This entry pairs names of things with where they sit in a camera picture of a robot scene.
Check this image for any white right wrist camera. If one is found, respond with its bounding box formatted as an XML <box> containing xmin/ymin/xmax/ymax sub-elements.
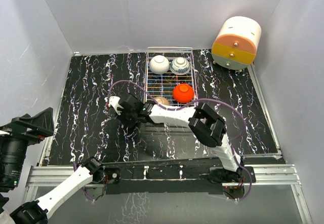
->
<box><xmin>108</xmin><ymin>96</ymin><xmax>124</xmax><ymax>116</ymax></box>

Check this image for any black bowl with beige outside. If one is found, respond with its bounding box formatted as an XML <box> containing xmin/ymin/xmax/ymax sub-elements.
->
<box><xmin>154</xmin><ymin>96</ymin><xmax>170</xmax><ymax>106</ymax></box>

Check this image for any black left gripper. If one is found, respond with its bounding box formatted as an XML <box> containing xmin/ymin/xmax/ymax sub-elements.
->
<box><xmin>0</xmin><ymin>105</ymin><xmax>54</xmax><ymax>185</ymax></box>

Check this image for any round mini drawer cabinet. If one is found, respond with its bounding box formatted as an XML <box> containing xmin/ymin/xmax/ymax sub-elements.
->
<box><xmin>211</xmin><ymin>16</ymin><xmax>262</xmax><ymax>70</ymax></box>

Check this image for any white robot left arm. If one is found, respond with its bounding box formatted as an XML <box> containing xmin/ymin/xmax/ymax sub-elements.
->
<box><xmin>1</xmin><ymin>107</ymin><xmax>105</xmax><ymax>223</ymax></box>

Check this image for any white bowl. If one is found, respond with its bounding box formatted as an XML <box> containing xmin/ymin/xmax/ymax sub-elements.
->
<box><xmin>149</xmin><ymin>55</ymin><xmax>169</xmax><ymax>74</ymax></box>

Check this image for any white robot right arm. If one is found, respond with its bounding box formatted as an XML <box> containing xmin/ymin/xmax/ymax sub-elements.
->
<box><xmin>108</xmin><ymin>95</ymin><xmax>253</xmax><ymax>184</ymax></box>

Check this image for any aluminium frame rail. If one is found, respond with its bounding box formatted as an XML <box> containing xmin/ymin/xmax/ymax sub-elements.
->
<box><xmin>23</xmin><ymin>164</ymin><xmax>312</xmax><ymax>223</ymax></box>

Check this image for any white wire dish rack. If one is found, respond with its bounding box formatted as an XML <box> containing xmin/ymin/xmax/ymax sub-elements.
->
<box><xmin>144</xmin><ymin>47</ymin><xmax>197</xmax><ymax>106</ymax></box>

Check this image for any blue floral porcelain bowl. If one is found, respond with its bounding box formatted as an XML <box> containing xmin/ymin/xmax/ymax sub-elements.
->
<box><xmin>170</xmin><ymin>57</ymin><xmax>191</xmax><ymax>76</ymax></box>

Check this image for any red bowl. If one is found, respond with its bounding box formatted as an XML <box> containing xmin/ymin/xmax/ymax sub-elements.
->
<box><xmin>173</xmin><ymin>84</ymin><xmax>194</xmax><ymax>103</ymax></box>

